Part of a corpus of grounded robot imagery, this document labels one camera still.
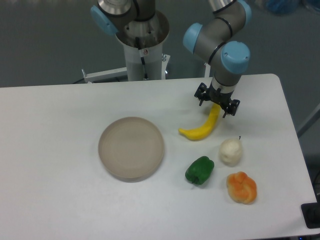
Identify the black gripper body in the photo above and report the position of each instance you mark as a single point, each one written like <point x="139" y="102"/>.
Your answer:
<point x="216" y="96"/>

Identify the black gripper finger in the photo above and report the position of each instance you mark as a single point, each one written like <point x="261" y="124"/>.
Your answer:
<point x="201" y="93"/>
<point x="230" y="107"/>

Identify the yellow toy banana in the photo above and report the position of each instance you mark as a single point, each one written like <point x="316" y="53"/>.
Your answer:
<point x="200" y="133"/>

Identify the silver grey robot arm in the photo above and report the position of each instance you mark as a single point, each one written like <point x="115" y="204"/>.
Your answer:
<point x="211" y="42"/>

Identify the white toy garlic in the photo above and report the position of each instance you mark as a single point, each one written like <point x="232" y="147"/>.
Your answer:
<point x="231" y="151"/>

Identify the green toy bell pepper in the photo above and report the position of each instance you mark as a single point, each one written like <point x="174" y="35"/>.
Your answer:
<point x="200" y="170"/>

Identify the orange toy bread roll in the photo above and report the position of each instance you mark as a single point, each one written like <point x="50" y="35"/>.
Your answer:
<point x="241" y="188"/>

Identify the beige round plate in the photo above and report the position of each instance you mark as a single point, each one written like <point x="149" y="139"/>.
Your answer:
<point x="131" y="148"/>

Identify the blue plastic bag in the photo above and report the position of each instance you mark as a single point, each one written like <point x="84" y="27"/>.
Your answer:
<point x="284" y="7"/>

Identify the black device at table edge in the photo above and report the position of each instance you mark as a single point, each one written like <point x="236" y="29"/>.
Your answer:
<point x="311" y="214"/>

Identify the white metal post right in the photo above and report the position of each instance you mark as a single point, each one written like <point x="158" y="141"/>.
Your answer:
<point x="208" y="70"/>

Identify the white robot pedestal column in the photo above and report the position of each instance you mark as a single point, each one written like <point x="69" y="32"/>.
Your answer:
<point x="142" y="43"/>

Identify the white metal bracket left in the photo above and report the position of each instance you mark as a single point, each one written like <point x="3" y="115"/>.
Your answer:
<point x="106" y="76"/>

